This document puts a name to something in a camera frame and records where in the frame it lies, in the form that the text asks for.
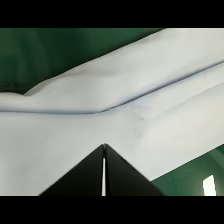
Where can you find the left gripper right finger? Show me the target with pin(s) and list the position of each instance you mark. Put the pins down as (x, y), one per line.
(126, 178)

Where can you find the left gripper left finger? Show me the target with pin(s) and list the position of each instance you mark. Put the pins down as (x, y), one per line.
(86, 176)

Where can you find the white shirt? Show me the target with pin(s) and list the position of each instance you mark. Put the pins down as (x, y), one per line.
(110, 100)

